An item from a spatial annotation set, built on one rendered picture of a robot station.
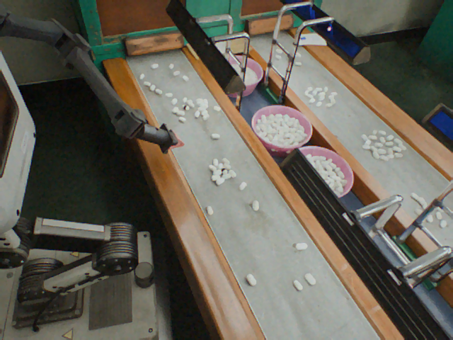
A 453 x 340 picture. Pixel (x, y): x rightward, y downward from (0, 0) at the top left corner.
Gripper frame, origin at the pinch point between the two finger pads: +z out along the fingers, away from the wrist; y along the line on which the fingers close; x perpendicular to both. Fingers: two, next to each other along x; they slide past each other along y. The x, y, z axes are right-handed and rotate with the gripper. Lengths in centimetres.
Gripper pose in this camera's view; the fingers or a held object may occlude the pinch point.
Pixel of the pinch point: (181, 144)
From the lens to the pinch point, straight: 131.7
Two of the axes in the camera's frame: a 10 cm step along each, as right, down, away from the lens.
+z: 6.4, 1.8, 7.5
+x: -6.4, 6.7, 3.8
